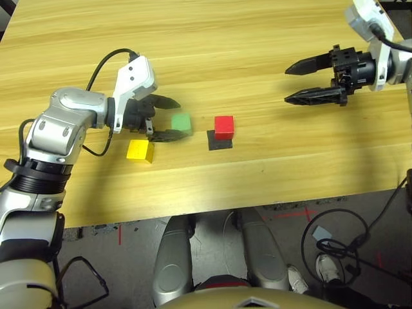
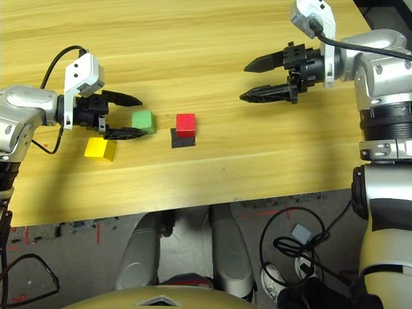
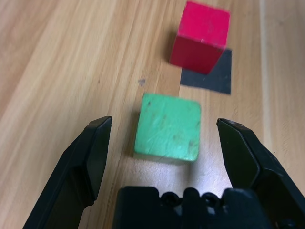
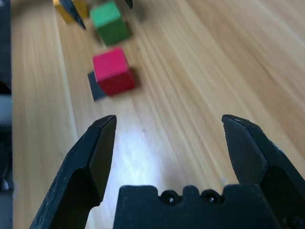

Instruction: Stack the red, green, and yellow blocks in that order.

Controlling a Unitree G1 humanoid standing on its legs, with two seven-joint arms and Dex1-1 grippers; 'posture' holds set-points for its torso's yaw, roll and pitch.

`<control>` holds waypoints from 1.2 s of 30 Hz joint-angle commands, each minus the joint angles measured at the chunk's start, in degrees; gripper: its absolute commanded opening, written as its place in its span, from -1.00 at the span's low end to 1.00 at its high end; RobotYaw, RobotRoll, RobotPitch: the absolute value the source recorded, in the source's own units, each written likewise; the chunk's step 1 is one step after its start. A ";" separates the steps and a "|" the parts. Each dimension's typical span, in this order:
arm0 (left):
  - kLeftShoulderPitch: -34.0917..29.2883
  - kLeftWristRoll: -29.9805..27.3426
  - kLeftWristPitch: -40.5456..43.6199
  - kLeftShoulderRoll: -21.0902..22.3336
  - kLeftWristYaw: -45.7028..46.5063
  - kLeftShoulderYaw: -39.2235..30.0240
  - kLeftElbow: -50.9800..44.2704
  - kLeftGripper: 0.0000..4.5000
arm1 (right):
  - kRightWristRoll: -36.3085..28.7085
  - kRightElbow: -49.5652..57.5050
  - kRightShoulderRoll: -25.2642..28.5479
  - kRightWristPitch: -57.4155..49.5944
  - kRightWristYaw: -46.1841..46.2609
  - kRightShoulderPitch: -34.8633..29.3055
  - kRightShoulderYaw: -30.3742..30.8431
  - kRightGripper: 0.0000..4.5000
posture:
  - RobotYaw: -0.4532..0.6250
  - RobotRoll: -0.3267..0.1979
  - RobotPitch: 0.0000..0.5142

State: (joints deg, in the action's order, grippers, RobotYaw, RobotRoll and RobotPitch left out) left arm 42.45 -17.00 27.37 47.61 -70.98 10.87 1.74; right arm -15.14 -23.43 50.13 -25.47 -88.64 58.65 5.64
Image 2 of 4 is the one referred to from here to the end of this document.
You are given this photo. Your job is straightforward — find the thin black left gripper cable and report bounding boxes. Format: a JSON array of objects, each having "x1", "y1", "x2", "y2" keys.
[{"x1": 31, "y1": 124, "x2": 64, "y2": 155}]

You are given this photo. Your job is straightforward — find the small grey box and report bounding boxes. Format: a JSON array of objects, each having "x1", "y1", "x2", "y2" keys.
[{"x1": 291, "y1": 224, "x2": 312, "y2": 243}]

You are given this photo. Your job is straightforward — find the yellow wooden block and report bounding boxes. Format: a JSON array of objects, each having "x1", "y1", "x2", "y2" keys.
[{"x1": 84, "y1": 137, "x2": 117, "y2": 162}]

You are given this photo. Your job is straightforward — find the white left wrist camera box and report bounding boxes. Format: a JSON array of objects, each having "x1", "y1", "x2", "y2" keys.
[{"x1": 63, "y1": 53, "x2": 106, "y2": 131}]

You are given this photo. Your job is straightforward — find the red wooden block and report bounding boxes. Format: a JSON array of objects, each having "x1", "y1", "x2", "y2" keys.
[{"x1": 176, "y1": 113, "x2": 197, "y2": 138}]

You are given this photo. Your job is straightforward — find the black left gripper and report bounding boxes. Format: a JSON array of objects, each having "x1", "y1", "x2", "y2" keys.
[{"x1": 73, "y1": 90, "x2": 148, "y2": 141}]

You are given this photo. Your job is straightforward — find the tan robot torso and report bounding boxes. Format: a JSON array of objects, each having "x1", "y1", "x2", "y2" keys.
[{"x1": 62, "y1": 285, "x2": 258, "y2": 309}]

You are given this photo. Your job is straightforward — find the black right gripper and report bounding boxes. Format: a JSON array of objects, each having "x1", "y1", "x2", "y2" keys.
[{"x1": 239, "y1": 41, "x2": 326, "y2": 104}]

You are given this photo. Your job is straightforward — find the silver robot right leg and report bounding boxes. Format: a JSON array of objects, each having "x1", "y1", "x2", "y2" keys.
[{"x1": 211, "y1": 203, "x2": 255, "y2": 299}]

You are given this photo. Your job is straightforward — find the thick black left camera cable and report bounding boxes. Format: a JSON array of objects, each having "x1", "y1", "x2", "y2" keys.
[{"x1": 0, "y1": 46, "x2": 89, "y2": 306}]

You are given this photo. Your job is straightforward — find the green wooden block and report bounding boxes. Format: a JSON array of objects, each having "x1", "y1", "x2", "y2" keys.
[{"x1": 131, "y1": 109, "x2": 157, "y2": 136}]

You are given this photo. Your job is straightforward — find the silver robot leg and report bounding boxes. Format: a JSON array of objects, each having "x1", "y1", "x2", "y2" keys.
[
  {"x1": 211, "y1": 203, "x2": 255, "y2": 299},
  {"x1": 115, "y1": 211, "x2": 162, "y2": 290}
]

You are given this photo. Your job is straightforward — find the black red robot waist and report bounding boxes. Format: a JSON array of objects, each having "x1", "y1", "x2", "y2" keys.
[{"x1": 159, "y1": 272, "x2": 215, "y2": 289}]

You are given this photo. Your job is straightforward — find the red tape cross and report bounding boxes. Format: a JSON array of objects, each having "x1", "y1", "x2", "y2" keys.
[{"x1": 254, "y1": 205, "x2": 299, "y2": 221}]

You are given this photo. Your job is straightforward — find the black square marker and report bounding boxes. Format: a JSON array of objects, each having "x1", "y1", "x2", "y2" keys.
[{"x1": 170, "y1": 128, "x2": 196, "y2": 149}]

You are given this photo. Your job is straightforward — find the black tangled floor cable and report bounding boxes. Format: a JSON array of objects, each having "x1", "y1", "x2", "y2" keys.
[{"x1": 259, "y1": 199, "x2": 355, "y2": 290}]

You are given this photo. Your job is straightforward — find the black right camera cable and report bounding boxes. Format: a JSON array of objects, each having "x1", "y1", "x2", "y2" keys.
[{"x1": 308, "y1": 17, "x2": 412, "y2": 61}]

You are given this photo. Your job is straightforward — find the silver robot left leg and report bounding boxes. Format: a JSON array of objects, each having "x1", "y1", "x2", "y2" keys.
[{"x1": 115, "y1": 211, "x2": 162, "y2": 290}]

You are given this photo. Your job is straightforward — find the white sneaker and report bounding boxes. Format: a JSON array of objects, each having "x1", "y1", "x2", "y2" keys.
[
  {"x1": 294, "y1": 256, "x2": 323, "y2": 281},
  {"x1": 260, "y1": 262, "x2": 288, "y2": 305}
]

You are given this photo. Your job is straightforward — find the black trouser leg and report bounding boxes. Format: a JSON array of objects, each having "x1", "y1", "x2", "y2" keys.
[{"x1": 276, "y1": 276, "x2": 384, "y2": 309}]

